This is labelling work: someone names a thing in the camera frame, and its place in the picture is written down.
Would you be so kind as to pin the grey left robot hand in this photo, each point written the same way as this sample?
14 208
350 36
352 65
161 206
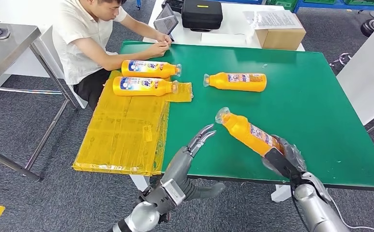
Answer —
178 166

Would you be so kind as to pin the orange detergent bottle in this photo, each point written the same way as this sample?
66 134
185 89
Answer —
225 84
142 88
148 69
241 131

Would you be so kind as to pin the brown cardboard box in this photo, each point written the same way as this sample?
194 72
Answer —
279 40

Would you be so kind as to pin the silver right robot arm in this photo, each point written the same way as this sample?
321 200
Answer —
315 211

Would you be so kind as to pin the yellow taped cardboard sheet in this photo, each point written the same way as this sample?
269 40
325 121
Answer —
119 134

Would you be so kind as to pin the blue metal rack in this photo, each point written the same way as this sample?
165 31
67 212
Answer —
334 5

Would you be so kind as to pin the printed paper in sleeve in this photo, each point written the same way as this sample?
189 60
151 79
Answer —
273 20

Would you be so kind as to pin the black round stool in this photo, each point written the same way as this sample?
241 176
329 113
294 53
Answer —
372 28

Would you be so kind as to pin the person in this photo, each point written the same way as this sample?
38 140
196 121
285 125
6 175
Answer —
74 38

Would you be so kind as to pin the black carrying case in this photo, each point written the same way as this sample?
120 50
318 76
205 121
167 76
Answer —
202 16

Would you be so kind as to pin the steel table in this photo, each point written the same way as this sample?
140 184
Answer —
1 52

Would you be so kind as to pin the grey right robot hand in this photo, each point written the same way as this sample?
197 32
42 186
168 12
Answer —
294 157

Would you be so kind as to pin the grey tablet on stand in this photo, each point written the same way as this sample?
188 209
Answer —
166 20

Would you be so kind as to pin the white table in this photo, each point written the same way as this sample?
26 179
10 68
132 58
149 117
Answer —
233 19

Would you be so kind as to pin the green plastic crate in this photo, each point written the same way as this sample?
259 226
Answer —
281 4

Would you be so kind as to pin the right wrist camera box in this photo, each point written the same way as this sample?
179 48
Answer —
279 163

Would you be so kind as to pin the white board panel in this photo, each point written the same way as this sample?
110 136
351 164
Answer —
366 73

